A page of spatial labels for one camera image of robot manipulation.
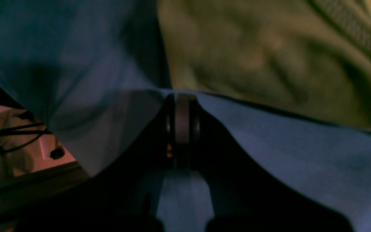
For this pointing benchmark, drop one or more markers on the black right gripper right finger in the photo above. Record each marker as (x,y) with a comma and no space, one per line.
(244,196)

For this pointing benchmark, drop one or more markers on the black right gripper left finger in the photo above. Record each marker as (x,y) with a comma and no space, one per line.
(123,197)

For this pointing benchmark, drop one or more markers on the olive green t-shirt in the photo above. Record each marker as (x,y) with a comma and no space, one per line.
(308,57)

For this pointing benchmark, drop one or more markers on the blue table cloth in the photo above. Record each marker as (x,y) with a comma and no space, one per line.
(96,73)

